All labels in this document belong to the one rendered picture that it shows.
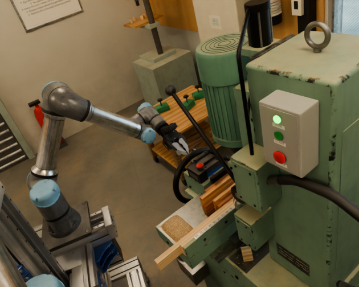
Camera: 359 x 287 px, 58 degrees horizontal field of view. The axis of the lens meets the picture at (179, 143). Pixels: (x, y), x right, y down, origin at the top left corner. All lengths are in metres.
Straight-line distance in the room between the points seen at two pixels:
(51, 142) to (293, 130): 1.10
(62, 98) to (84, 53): 2.66
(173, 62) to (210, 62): 2.45
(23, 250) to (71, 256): 0.38
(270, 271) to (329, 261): 0.27
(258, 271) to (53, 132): 0.99
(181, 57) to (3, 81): 1.85
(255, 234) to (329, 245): 0.20
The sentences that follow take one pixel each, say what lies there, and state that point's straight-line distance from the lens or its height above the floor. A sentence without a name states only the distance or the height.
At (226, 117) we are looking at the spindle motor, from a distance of 0.98.
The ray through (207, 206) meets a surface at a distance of 1.22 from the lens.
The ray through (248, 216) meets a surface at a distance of 0.99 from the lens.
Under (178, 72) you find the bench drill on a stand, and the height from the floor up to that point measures 0.56.
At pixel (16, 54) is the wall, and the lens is 3.83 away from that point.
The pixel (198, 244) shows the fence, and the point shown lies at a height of 0.93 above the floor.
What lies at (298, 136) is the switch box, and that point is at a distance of 0.66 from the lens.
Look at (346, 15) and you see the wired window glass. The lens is 2.39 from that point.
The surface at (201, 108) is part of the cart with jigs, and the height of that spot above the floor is 0.53.
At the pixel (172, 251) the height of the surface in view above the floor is 0.94.
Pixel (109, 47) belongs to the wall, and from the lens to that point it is 4.08.
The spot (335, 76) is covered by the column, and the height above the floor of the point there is 1.52.
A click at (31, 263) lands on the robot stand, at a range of 1.31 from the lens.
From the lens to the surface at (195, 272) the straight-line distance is 1.46.
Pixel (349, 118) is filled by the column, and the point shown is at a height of 1.42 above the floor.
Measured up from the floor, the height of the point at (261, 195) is 1.21.
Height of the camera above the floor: 1.82
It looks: 34 degrees down
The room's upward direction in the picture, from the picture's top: 16 degrees counter-clockwise
